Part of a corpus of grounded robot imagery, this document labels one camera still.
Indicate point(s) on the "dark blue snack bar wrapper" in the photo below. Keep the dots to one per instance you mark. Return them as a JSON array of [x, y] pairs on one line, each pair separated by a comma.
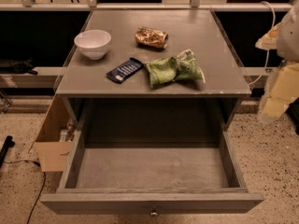
[[125, 70]]

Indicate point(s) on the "crushed gold can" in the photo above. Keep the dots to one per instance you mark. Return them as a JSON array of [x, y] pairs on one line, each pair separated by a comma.
[[151, 37]]

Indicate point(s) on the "white ceramic bowl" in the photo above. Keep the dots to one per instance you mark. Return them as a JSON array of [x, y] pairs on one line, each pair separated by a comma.
[[93, 44]]

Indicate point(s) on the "grey cabinet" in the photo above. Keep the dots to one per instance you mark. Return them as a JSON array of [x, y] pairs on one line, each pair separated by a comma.
[[195, 29]]

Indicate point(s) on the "green jalapeno chip bag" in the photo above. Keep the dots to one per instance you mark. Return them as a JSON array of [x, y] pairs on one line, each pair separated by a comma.
[[184, 66]]

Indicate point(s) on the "open grey top drawer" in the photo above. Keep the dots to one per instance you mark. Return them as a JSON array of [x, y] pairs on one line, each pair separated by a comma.
[[132, 155]]

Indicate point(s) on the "metal drawer knob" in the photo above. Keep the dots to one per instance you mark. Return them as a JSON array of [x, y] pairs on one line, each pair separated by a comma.
[[153, 212]]

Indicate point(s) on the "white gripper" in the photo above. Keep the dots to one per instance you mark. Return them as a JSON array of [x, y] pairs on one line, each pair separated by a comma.
[[290, 37]]

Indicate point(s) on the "black item on shelf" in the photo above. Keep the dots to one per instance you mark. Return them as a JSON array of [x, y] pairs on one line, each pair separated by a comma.
[[8, 66]]

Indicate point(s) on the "brown cardboard box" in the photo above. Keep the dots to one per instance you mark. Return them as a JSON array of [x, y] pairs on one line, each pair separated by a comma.
[[53, 142]]

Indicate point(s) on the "metal railing frame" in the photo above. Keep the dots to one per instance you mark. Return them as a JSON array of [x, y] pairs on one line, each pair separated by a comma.
[[217, 5]]

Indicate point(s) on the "black object on floor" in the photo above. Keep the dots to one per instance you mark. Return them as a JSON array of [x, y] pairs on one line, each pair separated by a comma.
[[3, 151]]

